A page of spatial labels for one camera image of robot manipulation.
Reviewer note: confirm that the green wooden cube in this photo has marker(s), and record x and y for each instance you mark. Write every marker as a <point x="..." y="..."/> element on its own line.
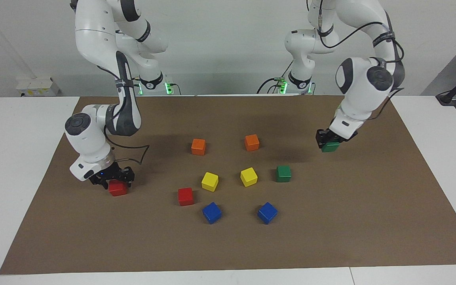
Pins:
<point x="283" y="173"/>
<point x="330" y="147"/>

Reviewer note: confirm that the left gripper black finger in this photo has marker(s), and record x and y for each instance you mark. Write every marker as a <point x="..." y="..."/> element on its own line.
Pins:
<point x="320" y="138"/>
<point x="342" y="141"/>

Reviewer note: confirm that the green lit left base connector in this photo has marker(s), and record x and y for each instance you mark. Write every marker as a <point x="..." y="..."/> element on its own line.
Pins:
<point x="281" y="85"/>

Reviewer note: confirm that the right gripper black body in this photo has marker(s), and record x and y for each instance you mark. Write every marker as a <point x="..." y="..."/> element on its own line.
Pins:
<point x="111" y="173"/>

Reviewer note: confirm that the blue wooden cube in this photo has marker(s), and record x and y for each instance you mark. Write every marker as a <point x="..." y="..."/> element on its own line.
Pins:
<point x="211" y="212"/>
<point x="267" y="213"/>

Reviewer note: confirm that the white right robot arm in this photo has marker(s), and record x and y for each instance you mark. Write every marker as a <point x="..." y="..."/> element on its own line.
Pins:
<point x="93" y="39"/>

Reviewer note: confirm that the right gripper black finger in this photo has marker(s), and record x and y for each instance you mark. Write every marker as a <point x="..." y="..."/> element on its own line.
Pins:
<point x="105" y="185"/>
<point x="130" y="175"/>

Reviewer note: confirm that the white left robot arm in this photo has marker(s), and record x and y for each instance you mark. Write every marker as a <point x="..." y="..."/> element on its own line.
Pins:
<point x="364" y="91"/>

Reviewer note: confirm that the green lit right base connector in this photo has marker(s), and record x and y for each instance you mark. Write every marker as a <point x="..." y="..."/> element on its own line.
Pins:
<point x="168" y="88"/>

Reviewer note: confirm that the brown table mat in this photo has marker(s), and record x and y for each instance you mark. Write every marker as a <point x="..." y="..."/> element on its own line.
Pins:
<point x="228" y="245"/>

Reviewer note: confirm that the yellow wooden cube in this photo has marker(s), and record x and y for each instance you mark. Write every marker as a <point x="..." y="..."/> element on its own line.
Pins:
<point x="248" y="176"/>
<point x="209" y="181"/>

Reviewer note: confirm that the green lit base connector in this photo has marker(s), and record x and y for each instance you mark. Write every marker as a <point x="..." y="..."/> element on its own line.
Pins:
<point x="168" y="88"/>
<point x="281" y="85"/>

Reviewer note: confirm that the red wooden cube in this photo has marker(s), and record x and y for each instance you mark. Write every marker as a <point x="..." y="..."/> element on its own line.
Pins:
<point x="185" y="196"/>
<point x="118" y="188"/>

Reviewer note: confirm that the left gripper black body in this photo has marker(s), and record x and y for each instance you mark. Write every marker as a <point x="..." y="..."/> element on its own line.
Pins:
<point x="333" y="135"/>

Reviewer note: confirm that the white power strip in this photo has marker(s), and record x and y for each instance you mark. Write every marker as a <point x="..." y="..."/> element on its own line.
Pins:
<point x="38" y="85"/>

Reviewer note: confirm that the orange wooden cube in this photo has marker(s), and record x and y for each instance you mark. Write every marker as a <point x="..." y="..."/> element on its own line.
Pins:
<point x="251" y="142"/>
<point x="198" y="146"/>

